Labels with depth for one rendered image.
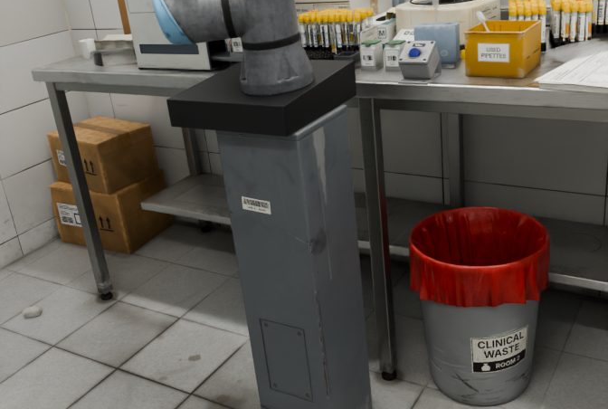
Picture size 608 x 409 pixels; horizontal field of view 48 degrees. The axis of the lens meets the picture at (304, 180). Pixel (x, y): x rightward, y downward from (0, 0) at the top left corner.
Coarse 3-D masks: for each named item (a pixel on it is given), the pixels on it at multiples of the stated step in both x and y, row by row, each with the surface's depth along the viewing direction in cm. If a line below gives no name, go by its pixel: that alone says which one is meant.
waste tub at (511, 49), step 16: (464, 32) 150; (480, 32) 148; (496, 32) 146; (512, 32) 144; (528, 32) 146; (480, 48) 149; (496, 48) 147; (512, 48) 145; (528, 48) 147; (480, 64) 151; (496, 64) 149; (512, 64) 147; (528, 64) 149
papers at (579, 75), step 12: (576, 60) 150; (588, 60) 149; (600, 60) 148; (552, 72) 143; (564, 72) 142; (576, 72) 141; (588, 72) 140; (600, 72) 139; (540, 84) 138; (552, 84) 137; (564, 84) 135; (576, 84) 134; (588, 84) 132; (600, 84) 131
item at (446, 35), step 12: (420, 24) 164; (432, 24) 162; (444, 24) 160; (456, 24) 159; (420, 36) 163; (432, 36) 162; (444, 36) 160; (456, 36) 160; (444, 48) 162; (456, 48) 161; (444, 60) 163; (456, 60) 162
